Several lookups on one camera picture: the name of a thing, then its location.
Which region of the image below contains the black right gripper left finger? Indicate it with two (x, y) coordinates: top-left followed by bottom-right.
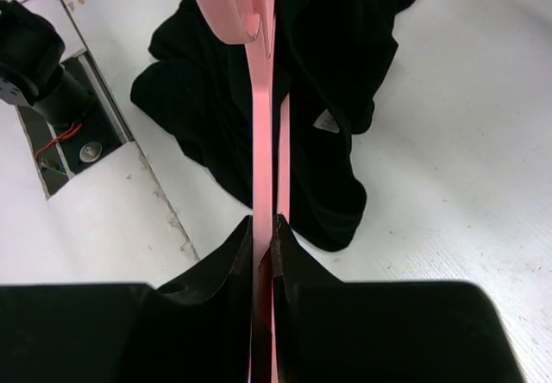
(158, 217), (253, 382)

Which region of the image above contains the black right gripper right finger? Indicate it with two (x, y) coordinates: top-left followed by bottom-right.
(270, 214), (341, 382)

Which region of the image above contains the black t shirt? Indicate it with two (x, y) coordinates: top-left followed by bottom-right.
(130, 0), (416, 252)

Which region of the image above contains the pink plastic hanger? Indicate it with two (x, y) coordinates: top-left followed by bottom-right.
(196, 0), (291, 382)

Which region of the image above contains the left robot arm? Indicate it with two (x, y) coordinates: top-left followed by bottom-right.
(1, 0), (108, 131)

